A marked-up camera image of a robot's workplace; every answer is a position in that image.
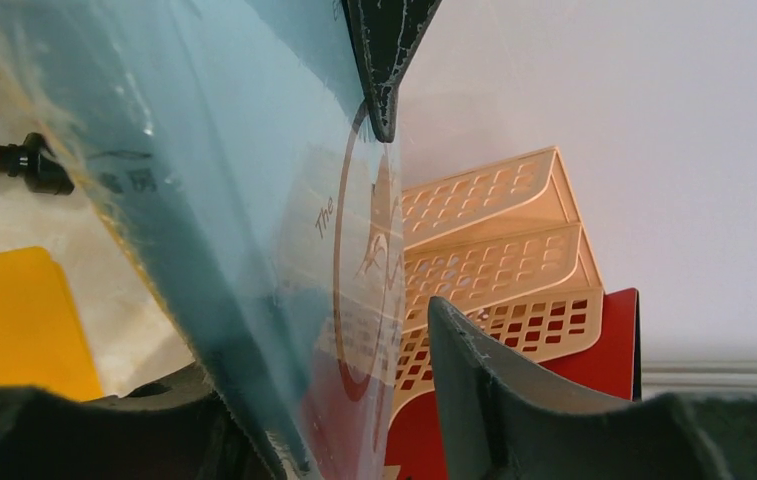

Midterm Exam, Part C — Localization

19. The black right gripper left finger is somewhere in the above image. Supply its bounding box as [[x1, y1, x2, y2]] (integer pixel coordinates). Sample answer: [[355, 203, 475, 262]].
[[0, 364, 270, 479]]

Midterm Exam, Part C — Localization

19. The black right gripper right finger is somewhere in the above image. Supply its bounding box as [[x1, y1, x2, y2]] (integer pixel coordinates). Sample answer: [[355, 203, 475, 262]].
[[428, 297, 757, 479]]

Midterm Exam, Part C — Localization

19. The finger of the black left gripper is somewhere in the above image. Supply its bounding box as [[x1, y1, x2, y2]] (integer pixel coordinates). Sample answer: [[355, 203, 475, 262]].
[[342, 0, 441, 143]]

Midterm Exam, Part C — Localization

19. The light blue hardcover book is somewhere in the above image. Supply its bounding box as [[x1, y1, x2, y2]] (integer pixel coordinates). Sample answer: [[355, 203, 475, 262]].
[[0, 1, 404, 479]]

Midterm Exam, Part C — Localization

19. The yellow plastic clip folder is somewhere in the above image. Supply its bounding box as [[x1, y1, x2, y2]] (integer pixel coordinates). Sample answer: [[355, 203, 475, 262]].
[[0, 247, 104, 401]]

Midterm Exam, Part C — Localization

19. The red folder in organizer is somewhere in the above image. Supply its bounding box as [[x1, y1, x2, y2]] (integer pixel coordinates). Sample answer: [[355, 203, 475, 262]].
[[384, 288, 642, 479]]

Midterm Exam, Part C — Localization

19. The beige plastic file organizer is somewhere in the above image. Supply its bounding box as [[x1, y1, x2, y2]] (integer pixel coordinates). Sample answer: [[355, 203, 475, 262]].
[[384, 146, 606, 480]]

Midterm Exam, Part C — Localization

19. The red and black dumbbell toy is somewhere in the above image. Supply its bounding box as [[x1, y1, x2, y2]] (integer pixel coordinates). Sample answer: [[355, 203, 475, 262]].
[[0, 132, 75, 196]]

